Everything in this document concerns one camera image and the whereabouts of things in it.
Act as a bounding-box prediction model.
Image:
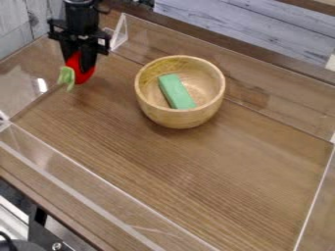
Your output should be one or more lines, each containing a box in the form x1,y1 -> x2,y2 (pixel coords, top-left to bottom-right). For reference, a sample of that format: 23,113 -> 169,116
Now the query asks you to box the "red plush tomato toy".
58,51 -> 96,91

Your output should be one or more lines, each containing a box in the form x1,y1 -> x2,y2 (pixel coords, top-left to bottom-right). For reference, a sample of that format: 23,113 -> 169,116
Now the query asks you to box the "black cable lower left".
0,230 -> 19,251

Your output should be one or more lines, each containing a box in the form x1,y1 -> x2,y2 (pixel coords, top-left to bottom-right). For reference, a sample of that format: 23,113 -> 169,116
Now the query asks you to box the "clear acrylic table barrier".
0,111 -> 334,251

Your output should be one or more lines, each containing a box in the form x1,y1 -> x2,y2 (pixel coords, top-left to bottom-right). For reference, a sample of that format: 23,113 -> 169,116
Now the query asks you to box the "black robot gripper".
47,0 -> 111,73

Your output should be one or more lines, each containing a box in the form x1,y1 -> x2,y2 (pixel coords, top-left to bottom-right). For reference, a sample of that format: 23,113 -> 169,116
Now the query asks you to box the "green rectangular block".
159,74 -> 197,110

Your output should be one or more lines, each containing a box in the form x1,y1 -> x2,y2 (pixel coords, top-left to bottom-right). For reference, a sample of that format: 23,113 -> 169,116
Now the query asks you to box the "black metal bracket with bolt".
28,208 -> 75,251

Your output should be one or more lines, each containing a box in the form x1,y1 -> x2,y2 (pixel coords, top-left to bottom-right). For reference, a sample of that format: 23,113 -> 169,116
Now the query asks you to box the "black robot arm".
47,0 -> 111,74

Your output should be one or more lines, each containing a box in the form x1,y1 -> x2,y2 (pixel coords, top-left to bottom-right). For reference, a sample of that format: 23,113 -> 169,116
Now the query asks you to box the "wooden bowl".
135,55 -> 227,129

